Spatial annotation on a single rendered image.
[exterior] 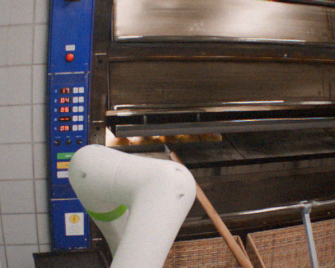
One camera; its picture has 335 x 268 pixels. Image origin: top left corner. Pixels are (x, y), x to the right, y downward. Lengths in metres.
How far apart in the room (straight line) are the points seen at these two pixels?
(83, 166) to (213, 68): 1.14
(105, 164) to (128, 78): 0.99
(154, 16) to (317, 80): 0.78
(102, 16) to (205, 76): 0.48
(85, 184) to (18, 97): 0.95
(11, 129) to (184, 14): 0.77
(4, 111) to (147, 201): 1.09
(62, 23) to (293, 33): 0.92
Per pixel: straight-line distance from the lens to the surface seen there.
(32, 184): 2.28
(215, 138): 2.61
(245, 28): 2.26
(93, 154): 1.25
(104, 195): 1.24
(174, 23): 2.16
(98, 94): 2.17
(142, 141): 2.52
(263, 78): 2.37
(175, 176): 1.19
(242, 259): 1.78
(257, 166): 2.50
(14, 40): 2.08
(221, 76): 2.29
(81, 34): 2.07
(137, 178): 1.20
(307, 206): 2.22
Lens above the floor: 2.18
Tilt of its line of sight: 22 degrees down
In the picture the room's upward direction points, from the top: 4 degrees clockwise
